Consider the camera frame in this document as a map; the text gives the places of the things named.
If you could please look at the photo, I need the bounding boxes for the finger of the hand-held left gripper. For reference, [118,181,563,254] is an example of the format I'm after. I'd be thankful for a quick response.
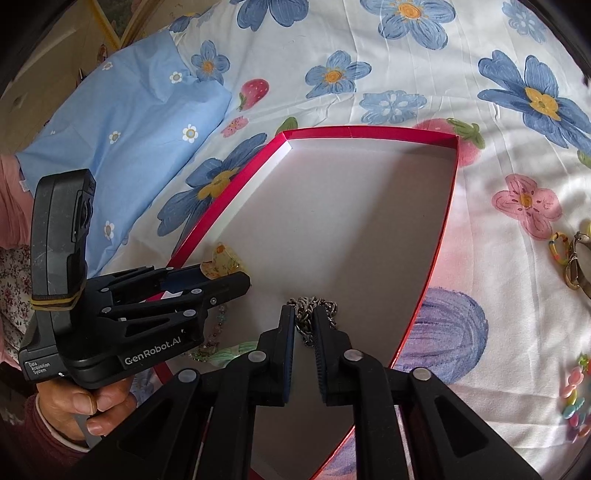
[99,271,252,341]
[85,265,211,303]

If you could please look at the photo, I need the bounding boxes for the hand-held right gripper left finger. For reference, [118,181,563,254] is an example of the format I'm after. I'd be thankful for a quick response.
[76,305,297,480]

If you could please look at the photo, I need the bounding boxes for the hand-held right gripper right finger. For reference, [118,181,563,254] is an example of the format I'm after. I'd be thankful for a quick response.
[313,305,543,480]

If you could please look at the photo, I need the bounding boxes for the yellow butterfly hair clip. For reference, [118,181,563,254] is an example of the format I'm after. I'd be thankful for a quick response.
[199,244,245,280]

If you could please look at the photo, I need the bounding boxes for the silver chain necklace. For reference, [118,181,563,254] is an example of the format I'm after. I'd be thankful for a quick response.
[287,298,338,347]

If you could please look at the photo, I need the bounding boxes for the red cardboard box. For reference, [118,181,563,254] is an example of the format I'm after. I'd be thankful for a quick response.
[154,128,460,480]

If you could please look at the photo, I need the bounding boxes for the person's left forearm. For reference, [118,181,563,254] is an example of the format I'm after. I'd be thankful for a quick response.
[0,392,93,464]

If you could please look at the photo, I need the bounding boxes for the person's left hand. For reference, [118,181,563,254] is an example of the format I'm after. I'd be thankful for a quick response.
[37,369,139,446]

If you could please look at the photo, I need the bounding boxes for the small-flowered cloth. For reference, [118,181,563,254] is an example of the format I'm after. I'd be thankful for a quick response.
[0,244,35,352]

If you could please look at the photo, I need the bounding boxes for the pink cloth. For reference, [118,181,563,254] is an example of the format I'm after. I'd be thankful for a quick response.
[0,154,38,250]

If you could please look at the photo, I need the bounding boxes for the blue flowered pillow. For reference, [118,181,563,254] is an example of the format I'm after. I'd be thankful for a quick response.
[16,32,232,278]

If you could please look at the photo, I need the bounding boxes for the yellow framed picture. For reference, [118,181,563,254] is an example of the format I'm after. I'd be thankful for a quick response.
[90,0,144,49]

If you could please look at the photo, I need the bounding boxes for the white floral bed sheet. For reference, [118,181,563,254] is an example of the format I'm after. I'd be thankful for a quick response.
[88,0,591,480]

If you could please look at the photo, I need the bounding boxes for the green bow hair tie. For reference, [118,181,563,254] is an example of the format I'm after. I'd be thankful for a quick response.
[212,340,259,367]

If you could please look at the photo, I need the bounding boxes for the pastel beaded bracelet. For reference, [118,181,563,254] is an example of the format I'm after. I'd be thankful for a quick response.
[187,305,232,363]

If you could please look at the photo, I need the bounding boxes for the colourful bead ring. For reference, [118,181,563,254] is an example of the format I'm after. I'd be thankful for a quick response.
[549,232,573,266]

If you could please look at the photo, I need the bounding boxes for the chunky pastel bead bracelet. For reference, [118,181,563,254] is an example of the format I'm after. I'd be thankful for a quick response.
[560,353,591,439]

